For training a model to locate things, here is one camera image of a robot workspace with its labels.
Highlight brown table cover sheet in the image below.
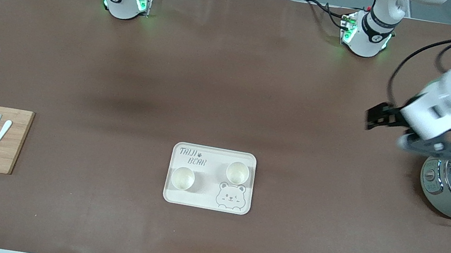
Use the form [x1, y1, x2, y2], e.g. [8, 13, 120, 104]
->
[0, 0, 451, 253]

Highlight black left base cables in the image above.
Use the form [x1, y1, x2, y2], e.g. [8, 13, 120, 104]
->
[301, 0, 348, 30]

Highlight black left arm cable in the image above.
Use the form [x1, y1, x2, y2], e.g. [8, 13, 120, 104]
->
[384, 28, 451, 116]

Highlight white IKEA cup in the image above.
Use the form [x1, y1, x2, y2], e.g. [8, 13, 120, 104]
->
[224, 160, 252, 187]
[169, 165, 197, 192]

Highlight beige bear print tray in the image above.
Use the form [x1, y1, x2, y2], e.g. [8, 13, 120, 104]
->
[162, 140, 259, 217]

